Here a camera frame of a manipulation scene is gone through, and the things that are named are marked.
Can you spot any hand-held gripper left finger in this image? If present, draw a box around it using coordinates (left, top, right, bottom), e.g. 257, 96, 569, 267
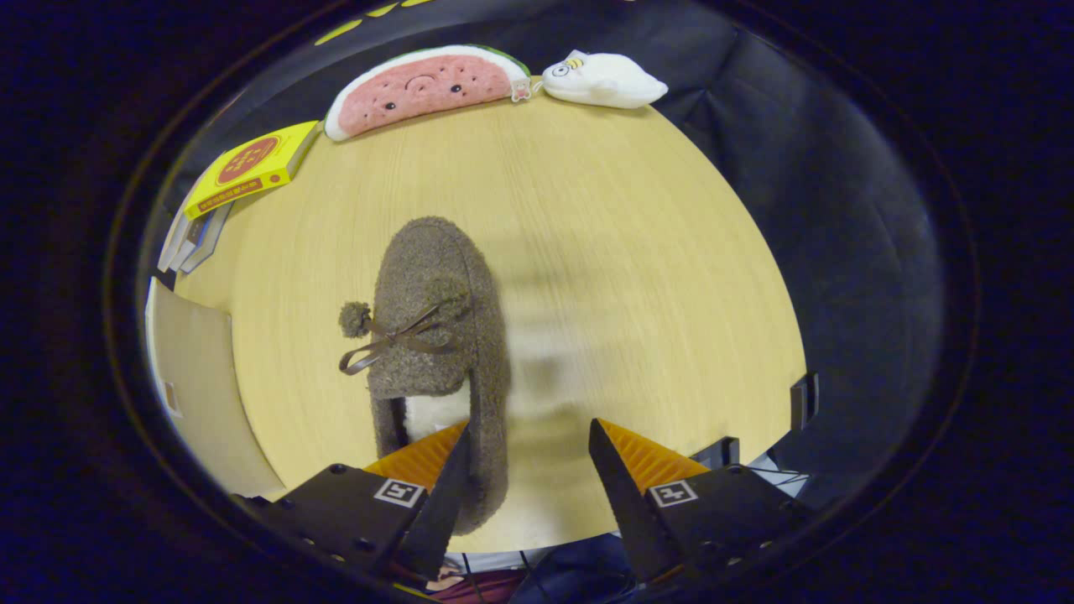
231, 419, 472, 584

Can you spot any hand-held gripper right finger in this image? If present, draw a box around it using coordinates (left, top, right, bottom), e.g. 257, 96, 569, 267
587, 418, 815, 584

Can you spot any brown fuzzy shoe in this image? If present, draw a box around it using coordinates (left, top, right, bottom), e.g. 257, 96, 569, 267
338, 216, 513, 536

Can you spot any cream fabric storage box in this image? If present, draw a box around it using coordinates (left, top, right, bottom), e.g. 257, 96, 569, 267
144, 277, 288, 500

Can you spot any person's clothing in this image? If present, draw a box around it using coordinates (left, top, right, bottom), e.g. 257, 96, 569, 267
424, 533, 647, 604

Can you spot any black table clamp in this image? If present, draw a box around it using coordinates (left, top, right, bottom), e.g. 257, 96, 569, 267
789, 372, 821, 433
692, 436, 741, 471

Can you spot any black backdrop cloth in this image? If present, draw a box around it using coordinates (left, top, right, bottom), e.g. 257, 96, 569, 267
143, 0, 945, 521

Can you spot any blue book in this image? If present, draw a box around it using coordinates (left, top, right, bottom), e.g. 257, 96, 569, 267
179, 203, 234, 276

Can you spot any yellow book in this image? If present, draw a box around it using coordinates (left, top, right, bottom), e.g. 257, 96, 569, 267
184, 120, 323, 221

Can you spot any watermelon plush toy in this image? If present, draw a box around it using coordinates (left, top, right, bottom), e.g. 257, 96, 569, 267
324, 44, 532, 142

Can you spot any white plush toy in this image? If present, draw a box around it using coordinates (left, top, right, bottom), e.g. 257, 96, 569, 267
541, 51, 670, 110

